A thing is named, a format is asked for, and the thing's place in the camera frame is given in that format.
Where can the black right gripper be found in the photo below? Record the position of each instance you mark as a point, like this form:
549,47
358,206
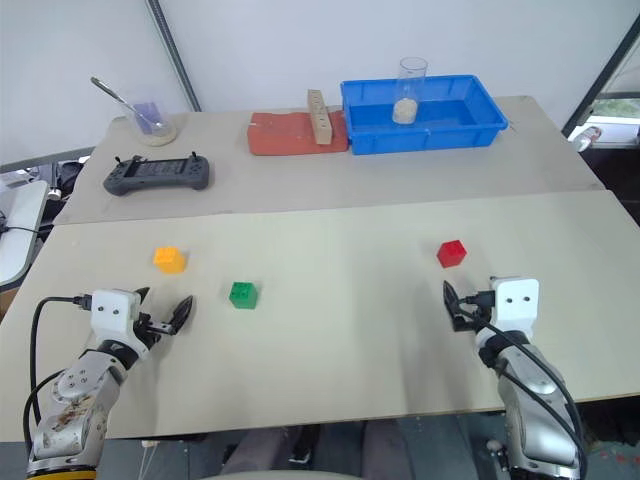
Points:
472,317

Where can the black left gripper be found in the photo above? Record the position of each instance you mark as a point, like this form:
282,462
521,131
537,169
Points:
150,327

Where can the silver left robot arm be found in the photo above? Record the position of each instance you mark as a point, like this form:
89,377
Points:
75,395

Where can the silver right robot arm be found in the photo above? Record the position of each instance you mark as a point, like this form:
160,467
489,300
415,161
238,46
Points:
530,415

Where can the yellow toy block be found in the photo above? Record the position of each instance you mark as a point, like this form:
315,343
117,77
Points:
170,261

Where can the red toy block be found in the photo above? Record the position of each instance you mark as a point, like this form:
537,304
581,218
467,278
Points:
451,254

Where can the green toy block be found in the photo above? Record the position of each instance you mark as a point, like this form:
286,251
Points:
244,295

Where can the grey handheld controller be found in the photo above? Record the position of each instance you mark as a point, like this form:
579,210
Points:
160,176

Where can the round beige coaster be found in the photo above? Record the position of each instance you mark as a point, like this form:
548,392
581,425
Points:
155,141

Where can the white side desk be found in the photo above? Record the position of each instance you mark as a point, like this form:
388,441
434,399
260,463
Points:
20,220

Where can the blue plastic bin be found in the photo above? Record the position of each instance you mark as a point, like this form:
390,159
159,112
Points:
425,135

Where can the glass beaker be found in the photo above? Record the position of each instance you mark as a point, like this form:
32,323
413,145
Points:
150,117

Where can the red brick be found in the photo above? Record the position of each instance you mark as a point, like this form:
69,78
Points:
285,135

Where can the white and red object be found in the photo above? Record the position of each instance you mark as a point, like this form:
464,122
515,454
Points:
585,137

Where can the wooden block with holes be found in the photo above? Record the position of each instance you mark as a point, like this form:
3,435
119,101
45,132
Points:
321,125

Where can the metal spoon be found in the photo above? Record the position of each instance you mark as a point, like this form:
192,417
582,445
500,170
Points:
107,88

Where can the grey metal pole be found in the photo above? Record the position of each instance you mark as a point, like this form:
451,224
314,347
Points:
175,55

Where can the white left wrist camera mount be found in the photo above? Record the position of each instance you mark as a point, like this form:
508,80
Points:
112,310

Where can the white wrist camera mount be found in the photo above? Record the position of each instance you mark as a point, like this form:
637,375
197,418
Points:
517,305
112,310

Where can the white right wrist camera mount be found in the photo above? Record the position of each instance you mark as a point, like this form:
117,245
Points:
517,305

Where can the dark window frame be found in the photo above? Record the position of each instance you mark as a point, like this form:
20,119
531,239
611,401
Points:
610,65

